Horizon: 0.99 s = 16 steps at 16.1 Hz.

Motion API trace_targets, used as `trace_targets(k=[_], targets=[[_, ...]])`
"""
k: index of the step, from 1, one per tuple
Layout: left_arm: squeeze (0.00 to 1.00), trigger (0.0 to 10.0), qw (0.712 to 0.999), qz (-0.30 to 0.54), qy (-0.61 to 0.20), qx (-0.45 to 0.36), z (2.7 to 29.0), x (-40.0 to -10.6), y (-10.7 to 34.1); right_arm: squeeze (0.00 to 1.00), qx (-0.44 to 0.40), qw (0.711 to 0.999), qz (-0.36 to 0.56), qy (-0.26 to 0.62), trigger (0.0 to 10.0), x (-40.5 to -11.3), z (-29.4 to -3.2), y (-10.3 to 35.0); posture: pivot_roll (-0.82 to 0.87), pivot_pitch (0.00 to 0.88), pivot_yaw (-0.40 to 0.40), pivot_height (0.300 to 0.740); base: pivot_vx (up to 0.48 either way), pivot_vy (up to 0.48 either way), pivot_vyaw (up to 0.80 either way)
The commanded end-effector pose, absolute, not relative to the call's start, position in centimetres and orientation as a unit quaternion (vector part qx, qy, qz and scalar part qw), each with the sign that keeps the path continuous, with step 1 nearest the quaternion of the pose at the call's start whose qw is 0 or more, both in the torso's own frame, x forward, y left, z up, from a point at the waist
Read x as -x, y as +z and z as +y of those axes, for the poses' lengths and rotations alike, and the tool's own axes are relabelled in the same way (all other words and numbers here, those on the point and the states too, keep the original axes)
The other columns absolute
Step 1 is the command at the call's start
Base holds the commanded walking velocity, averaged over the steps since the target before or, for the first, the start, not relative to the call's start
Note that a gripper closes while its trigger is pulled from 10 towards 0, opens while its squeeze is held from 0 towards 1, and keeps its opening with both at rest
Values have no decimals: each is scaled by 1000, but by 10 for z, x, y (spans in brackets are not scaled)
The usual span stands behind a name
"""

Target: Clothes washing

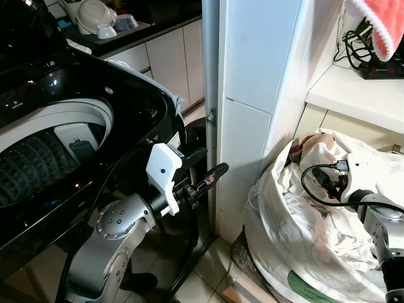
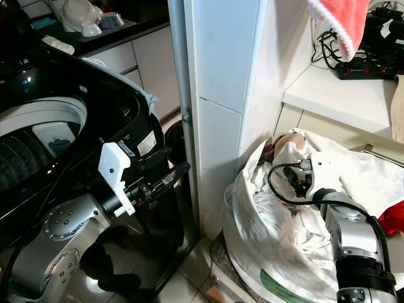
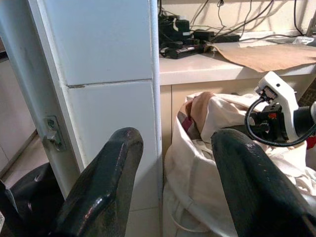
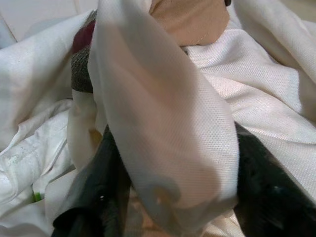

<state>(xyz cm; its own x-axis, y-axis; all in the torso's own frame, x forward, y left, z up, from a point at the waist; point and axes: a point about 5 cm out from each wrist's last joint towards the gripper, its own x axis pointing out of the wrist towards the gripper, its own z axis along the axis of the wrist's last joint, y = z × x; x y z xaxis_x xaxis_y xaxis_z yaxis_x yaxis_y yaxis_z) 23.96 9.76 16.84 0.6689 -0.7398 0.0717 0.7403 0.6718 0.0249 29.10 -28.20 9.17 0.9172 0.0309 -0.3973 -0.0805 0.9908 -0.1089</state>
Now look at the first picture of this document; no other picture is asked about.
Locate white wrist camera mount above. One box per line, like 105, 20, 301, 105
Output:
340, 151, 404, 198
146, 143, 184, 218

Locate white laundry bag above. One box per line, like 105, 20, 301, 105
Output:
243, 129, 404, 303

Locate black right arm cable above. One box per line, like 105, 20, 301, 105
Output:
300, 162, 379, 209

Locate white garment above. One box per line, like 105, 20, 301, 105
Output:
281, 133, 404, 278

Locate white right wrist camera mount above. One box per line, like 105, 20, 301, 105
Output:
340, 151, 404, 198

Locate white kitchen cabinet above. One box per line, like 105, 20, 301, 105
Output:
104, 19, 206, 116

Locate white shelf counter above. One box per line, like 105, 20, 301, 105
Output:
306, 62, 404, 134

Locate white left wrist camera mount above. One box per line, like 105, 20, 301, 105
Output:
146, 143, 184, 218

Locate clear glass bowl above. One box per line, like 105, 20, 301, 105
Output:
114, 14, 140, 33

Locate white tall cabinet panel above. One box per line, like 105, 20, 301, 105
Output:
215, 0, 345, 242

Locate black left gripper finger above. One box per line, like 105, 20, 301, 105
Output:
180, 147, 210, 165
197, 162, 230, 190

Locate small white cup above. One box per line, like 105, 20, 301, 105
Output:
95, 24, 118, 40

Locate red towel with white trim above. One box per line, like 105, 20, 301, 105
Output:
346, 0, 404, 62

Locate black top-load washing machine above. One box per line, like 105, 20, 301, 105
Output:
0, 0, 213, 282

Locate white flat dish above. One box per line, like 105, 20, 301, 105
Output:
66, 39, 93, 55

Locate black power strip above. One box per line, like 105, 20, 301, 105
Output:
357, 59, 404, 80

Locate large white bowl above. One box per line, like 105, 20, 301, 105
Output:
76, 0, 118, 35

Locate pink garment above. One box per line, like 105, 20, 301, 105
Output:
295, 133, 336, 166

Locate white cloth behind washer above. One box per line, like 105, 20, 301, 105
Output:
168, 92, 188, 113

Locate black power cords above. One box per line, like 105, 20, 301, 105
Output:
333, 16, 383, 69

